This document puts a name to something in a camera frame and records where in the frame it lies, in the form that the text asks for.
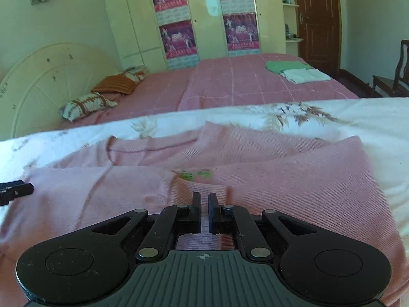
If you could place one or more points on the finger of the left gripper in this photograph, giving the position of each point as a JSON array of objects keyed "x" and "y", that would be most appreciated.
[{"x": 15, "y": 189}]

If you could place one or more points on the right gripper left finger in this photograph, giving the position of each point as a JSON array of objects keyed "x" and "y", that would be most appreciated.
[{"x": 164, "y": 229}]

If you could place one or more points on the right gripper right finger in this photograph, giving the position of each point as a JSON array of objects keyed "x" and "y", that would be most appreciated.
[{"x": 237, "y": 222}]

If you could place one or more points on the pink knit sweater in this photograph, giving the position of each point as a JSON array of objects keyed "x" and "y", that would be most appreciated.
[{"x": 330, "y": 185}]

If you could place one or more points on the cream round headboard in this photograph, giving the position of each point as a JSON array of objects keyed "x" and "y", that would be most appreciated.
[{"x": 35, "y": 89}]

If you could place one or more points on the white brown patterned pillow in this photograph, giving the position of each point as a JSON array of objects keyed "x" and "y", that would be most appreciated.
[{"x": 85, "y": 105}]

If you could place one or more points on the pink checked bedspread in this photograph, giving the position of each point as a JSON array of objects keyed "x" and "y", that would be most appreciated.
[{"x": 222, "y": 82}]

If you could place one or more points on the orange brown pillow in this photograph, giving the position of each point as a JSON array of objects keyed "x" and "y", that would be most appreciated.
[{"x": 116, "y": 84}]

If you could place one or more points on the white folded cloth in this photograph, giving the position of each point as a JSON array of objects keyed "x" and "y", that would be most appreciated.
[{"x": 301, "y": 76}]

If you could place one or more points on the green folded cloth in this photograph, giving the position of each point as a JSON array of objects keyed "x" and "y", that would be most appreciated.
[{"x": 279, "y": 67}]

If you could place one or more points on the white floral quilt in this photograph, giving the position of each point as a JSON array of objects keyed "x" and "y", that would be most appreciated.
[{"x": 381, "y": 124}]

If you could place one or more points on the lower left purple poster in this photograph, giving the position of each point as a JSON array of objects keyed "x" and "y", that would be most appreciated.
[{"x": 178, "y": 39}]

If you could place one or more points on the lower right purple poster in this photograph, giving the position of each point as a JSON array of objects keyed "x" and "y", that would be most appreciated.
[{"x": 241, "y": 31}]

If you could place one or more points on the cream wardrobe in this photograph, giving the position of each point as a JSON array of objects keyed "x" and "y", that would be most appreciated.
[{"x": 136, "y": 28}]

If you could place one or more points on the dark wooden chair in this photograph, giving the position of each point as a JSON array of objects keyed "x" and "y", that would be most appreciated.
[{"x": 398, "y": 86}]

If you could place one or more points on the brown wooden door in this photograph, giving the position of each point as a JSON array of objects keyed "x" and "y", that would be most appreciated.
[{"x": 319, "y": 26}]

